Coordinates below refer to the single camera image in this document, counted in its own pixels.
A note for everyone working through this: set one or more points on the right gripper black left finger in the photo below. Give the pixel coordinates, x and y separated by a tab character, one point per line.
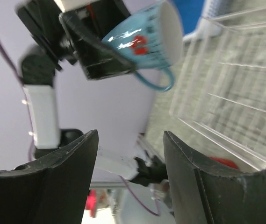
52	189

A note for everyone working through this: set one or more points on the blue cloth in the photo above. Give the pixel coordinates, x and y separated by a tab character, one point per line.
190	12

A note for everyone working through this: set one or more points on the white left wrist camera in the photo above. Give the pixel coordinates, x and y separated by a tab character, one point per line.
68	5

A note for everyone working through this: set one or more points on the red mug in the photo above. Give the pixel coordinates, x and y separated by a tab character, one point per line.
225	162

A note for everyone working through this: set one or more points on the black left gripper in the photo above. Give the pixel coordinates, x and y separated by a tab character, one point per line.
77	35

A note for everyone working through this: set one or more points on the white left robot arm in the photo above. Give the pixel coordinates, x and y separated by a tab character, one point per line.
37	75

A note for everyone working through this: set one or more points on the light blue mug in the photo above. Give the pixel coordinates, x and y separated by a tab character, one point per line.
152	39

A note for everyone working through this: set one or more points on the white plastic basket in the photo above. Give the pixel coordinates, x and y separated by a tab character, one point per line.
211	9

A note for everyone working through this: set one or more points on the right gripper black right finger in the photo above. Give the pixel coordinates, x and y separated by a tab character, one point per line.
204	191

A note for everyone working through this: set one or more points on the white wire dish rack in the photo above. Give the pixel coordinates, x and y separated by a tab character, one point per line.
221	88

